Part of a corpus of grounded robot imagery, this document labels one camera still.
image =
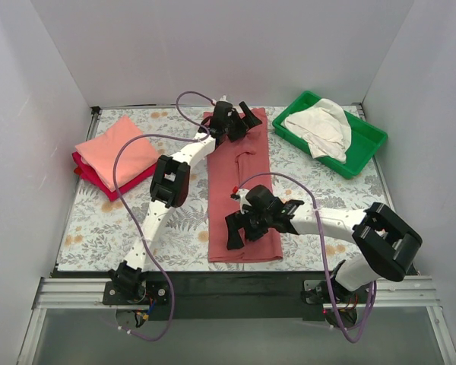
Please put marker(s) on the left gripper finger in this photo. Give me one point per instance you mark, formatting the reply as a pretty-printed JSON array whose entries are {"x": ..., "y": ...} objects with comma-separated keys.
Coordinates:
[
  {"x": 237, "y": 131},
  {"x": 249, "y": 119}
]

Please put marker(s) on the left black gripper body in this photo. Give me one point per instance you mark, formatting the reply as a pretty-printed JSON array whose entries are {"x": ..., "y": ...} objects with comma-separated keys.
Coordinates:
[{"x": 238, "y": 124}]

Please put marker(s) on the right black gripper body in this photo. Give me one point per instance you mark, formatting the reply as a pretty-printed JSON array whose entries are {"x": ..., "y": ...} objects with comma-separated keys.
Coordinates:
[{"x": 244, "y": 225}]

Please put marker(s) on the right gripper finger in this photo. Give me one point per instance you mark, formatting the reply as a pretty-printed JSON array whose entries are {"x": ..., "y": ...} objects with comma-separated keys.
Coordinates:
[
  {"x": 235, "y": 223},
  {"x": 254, "y": 232}
]

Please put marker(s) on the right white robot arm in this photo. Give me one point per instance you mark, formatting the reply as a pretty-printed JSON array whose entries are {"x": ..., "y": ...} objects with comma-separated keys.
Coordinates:
[{"x": 387, "y": 244}]

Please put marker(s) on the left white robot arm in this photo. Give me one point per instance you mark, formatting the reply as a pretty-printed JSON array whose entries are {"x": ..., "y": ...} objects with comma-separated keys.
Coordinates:
[{"x": 169, "y": 190}]

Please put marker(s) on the white crumpled t shirt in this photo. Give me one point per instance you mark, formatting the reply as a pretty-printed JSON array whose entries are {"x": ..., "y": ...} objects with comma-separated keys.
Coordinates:
[{"x": 324, "y": 127}]

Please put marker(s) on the green plastic tray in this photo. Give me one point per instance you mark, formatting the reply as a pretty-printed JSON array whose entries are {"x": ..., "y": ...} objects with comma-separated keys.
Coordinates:
[{"x": 366, "y": 139}]

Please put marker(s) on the folded salmon pink t shirt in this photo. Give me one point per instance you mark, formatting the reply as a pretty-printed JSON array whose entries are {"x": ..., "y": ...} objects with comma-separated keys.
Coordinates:
[{"x": 116, "y": 161}]

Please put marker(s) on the folded magenta t shirt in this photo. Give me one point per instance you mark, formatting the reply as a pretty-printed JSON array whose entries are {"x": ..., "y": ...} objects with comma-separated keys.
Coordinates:
[{"x": 87, "y": 173}]

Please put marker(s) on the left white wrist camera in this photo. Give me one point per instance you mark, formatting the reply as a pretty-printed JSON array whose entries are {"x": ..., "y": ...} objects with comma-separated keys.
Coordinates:
[{"x": 224, "y": 99}]

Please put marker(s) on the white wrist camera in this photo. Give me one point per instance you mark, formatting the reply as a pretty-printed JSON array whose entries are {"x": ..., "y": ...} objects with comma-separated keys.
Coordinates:
[
  {"x": 224, "y": 99},
  {"x": 239, "y": 195}
]

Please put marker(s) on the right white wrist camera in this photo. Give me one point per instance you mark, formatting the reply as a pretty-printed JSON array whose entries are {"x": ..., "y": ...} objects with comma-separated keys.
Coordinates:
[{"x": 239, "y": 195}]

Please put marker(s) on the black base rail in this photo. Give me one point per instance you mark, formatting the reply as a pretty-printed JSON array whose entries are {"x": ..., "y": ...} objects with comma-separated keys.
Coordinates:
[{"x": 207, "y": 294}]

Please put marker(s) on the aluminium frame rail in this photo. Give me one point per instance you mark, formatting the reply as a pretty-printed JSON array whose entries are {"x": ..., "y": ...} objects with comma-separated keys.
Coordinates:
[{"x": 406, "y": 327}]

